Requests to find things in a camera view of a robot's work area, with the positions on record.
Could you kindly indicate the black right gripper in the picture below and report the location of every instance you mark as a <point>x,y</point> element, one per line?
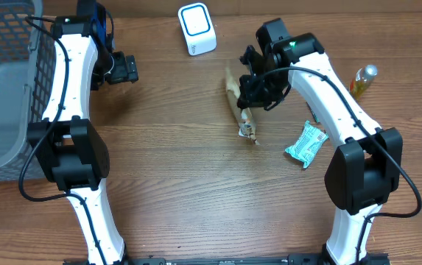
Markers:
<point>253,87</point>

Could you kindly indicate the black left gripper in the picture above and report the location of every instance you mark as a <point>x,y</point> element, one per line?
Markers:
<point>126,71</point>

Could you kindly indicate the brown white snack bag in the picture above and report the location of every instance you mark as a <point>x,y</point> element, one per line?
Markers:
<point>244,117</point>

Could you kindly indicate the teal snack packet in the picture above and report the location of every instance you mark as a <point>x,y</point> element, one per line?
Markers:
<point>308,144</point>

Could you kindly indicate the yellow liquid bottle grey cap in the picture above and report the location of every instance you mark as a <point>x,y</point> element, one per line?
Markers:
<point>362,80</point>

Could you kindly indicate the Kleenex tissue pack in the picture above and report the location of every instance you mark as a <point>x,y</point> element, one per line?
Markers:
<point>316,119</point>

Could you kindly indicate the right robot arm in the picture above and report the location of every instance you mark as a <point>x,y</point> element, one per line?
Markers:
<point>363,170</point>

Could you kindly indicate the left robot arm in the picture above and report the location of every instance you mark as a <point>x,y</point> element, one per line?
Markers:
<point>68,148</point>

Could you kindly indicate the white barcode scanner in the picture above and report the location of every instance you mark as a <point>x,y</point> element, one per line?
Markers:
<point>198,29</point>

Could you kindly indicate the grey plastic mesh basket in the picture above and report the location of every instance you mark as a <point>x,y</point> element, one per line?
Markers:
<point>27,62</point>

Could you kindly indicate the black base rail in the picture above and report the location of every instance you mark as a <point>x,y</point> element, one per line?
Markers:
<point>232,261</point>

